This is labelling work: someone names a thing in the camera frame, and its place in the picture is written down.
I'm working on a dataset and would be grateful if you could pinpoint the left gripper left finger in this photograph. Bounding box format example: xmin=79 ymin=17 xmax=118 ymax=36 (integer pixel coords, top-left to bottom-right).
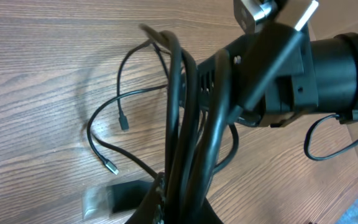
xmin=82 ymin=172 xmax=165 ymax=224

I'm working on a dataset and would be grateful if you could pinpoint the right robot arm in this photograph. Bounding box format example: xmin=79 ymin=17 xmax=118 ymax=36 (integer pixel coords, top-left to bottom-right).
xmin=225 ymin=0 xmax=358 ymax=128

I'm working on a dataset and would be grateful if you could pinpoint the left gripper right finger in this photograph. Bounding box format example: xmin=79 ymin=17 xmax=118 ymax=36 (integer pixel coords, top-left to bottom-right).
xmin=197 ymin=198 xmax=223 ymax=224

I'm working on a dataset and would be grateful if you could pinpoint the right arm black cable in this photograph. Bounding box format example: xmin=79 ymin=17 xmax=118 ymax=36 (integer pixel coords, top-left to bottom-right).
xmin=303 ymin=107 xmax=358 ymax=162

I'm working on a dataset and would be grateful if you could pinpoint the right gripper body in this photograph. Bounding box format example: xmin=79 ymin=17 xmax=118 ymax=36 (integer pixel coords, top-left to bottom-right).
xmin=192 ymin=22 xmax=319 ymax=128

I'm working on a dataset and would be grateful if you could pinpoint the black cable silver usb plug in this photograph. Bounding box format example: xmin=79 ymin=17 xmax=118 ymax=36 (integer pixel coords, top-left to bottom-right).
xmin=86 ymin=23 xmax=241 ymax=224

